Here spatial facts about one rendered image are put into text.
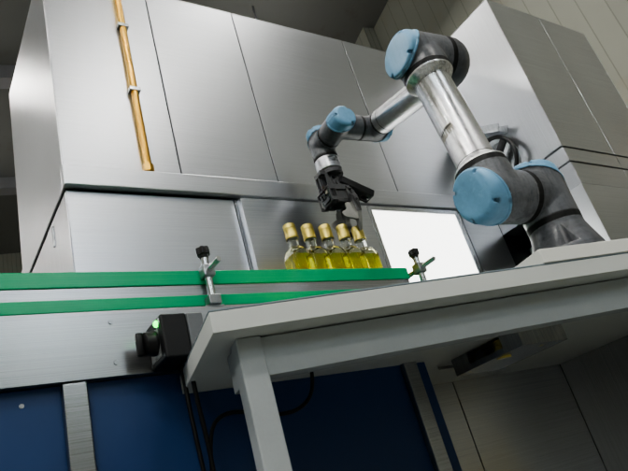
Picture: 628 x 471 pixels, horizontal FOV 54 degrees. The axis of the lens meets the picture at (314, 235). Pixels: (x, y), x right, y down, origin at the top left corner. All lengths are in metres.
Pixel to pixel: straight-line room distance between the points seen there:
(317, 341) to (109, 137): 1.01
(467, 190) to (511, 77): 1.34
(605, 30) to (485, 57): 3.23
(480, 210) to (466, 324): 0.28
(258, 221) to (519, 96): 1.22
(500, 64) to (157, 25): 1.32
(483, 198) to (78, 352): 0.80
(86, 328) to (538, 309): 0.81
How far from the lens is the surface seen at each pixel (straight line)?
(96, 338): 1.15
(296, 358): 0.95
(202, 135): 1.91
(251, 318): 0.90
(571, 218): 1.37
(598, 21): 5.92
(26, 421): 1.11
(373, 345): 1.00
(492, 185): 1.26
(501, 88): 2.61
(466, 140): 1.36
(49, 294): 1.19
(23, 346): 1.13
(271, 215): 1.81
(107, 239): 1.61
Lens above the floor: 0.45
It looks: 24 degrees up
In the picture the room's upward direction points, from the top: 17 degrees counter-clockwise
